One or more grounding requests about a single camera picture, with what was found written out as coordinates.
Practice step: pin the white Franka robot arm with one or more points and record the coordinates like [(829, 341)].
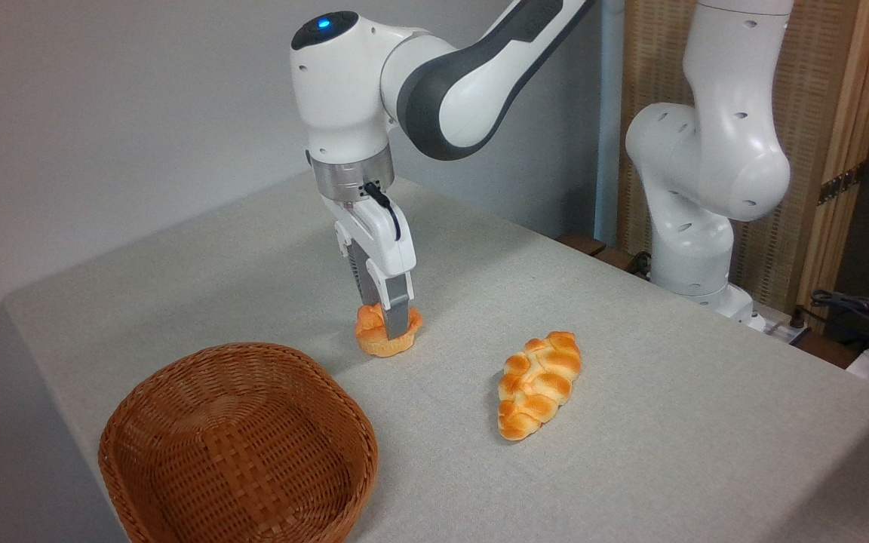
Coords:
[(706, 151)]

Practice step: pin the grey tablecloth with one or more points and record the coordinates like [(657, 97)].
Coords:
[(631, 422)]

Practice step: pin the brown wicker basket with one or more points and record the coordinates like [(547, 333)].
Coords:
[(238, 452)]

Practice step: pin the round orange bread roll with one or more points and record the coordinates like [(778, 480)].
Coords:
[(374, 339)]

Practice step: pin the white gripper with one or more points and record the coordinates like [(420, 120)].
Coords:
[(385, 241)]

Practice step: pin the braided golden bread loaf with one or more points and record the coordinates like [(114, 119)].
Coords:
[(538, 385)]

